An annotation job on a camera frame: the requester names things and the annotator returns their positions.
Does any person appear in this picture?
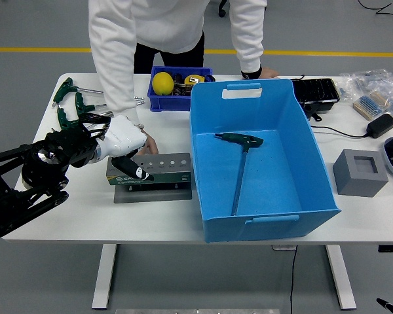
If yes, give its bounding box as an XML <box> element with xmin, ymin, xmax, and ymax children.
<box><xmin>87</xmin><ymin>0</ymin><xmax>269</xmax><ymax>128</ymax></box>

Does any black power adapter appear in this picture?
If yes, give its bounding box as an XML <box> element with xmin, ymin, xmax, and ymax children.
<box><xmin>365</xmin><ymin>113</ymin><xmax>393</xmax><ymax>139</ymax></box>

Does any large green T-handle hex key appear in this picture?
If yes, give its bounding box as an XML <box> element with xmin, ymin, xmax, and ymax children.
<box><xmin>214</xmin><ymin>131</ymin><xmax>265</xmax><ymax>217</ymax></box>

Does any black cable on floor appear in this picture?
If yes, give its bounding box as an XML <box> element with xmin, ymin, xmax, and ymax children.
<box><xmin>358</xmin><ymin>0</ymin><xmax>393</xmax><ymax>24</ymax></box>

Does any tan resistor strip bag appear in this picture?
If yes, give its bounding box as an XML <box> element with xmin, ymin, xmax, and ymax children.
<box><xmin>352</xmin><ymin>90</ymin><xmax>390</xmax><ymax>119</ymax></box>

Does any person's left hand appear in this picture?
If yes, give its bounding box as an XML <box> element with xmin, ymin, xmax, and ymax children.
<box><xmin>260</xmin><ymin>67</ymin><xmax>281</xmax><ymax>80</ymax></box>

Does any small dark blue bin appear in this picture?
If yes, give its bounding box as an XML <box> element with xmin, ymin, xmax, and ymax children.
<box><xmin>147</xmin><ymin>65</ymin><xmax>214</xmax><ymax>112</ymax></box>

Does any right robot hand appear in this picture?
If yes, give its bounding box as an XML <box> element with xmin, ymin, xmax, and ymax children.
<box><xmin>375</xmin><ymin>297</ymin><xmax>393</xmax><ymax>314</ymax></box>

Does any yellow tape measure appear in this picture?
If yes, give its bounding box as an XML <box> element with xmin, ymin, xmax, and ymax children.
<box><xmin>184</xmin><ymin>74</ymin><xmax>206</xmax><ymax>86</ymax></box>

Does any large light blue bin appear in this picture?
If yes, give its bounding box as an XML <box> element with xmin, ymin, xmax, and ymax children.
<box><xmin>189</xmin><ymin>78</ymin><xmax>343</xmax><ymax>244</ymax></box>

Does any black plastic tray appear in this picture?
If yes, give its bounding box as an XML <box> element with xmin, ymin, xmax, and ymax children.
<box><xmin>291</xmin><ymin>77</ymin><xmax>341</xmax><ymax>122</ymax></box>

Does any dark hardware pile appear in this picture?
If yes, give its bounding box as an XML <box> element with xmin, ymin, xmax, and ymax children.
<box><xmin>172</xmin><ymin>73</ymin><xmax>191</xmax><ymax>97</ymax></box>

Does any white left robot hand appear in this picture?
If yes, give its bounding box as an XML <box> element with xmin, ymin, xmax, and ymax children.
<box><xmin>96</xmin><ymin>114</ymin><xmax>155</xmax><ymax>183</ymax></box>

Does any black adapter cord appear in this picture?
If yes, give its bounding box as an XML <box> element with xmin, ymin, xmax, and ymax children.
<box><xmin>310</xmin><ymin>123</ymin><xmax>370</xmax><ymax>138</ymax></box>

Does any white table leg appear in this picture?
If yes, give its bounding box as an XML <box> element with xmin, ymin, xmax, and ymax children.
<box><xmin>91</xmin><ymin>243</ymin><xmax>118</xmax><ymax>310</ymax></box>
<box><xmin>326</xmin><ymin>244</ymin><xmax>357</xmax><ymax>310</ymax></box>

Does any person's right hand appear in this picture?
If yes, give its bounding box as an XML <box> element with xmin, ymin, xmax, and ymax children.
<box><xmin>136</xmin><ymin>126</ymin><xmax>159</xmax><ymax>156</ymax></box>

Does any grey block with square recess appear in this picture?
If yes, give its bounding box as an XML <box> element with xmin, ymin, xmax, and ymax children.
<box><xmin>332</xmin><ymin>148</ymin><xmax>389</xmax><ymax>198</ymax></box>

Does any metal green hex key stand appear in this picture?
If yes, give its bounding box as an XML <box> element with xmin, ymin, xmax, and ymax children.
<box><xmin>105</xmin><ymin>152</ymin><xmax>193</xmax><ymax>204</ymax></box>

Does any yellow lemon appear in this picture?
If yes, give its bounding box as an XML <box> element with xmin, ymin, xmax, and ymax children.
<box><xmin>151</xmin><ymin>71</ymin><xmax>175</xmax><ymax>96</ymax></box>

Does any black cable under table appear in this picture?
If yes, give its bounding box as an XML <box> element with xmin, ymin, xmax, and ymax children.
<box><xmin>289</xmin><ymin>245</ymin><xmax>299</xmax><ymax>314</ymax></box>

